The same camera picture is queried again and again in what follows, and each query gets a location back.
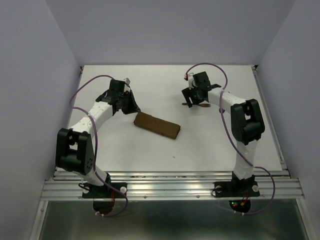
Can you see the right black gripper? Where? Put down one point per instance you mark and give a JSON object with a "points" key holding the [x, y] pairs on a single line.
{"points": [[187, 93]]}

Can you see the brown wooden fork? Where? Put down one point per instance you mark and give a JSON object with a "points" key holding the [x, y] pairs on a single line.
{"points": [[203, 105]]}

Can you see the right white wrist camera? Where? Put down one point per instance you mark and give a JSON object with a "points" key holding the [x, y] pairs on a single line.
{"points": [[191, 82]]}

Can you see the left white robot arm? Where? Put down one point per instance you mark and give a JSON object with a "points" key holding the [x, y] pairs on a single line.
{"points": [[74, 146]]}

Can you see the brown cloth napkin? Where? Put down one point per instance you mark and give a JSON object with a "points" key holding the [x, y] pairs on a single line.
{"points": [[157, 125]]}

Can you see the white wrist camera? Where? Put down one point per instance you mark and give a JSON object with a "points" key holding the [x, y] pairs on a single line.
{"points": [[127, 81], [191, 82]]}

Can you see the aluminium front rail frame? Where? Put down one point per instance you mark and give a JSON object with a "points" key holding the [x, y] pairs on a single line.
{"points": [[172, 186]]}

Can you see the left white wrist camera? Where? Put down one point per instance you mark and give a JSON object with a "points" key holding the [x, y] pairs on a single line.
{"points": [[127, 81]]}

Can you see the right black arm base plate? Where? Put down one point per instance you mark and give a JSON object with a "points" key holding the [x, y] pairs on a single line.
{"points": [[228, 189]]}

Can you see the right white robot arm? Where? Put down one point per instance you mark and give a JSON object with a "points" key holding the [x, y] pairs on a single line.
{"points": [[241, 118]]}

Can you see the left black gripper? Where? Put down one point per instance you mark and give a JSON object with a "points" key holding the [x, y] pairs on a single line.
{"points": [[134, 108]]}

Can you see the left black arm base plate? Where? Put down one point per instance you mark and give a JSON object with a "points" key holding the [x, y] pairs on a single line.
{"points": [[90, 191]]}

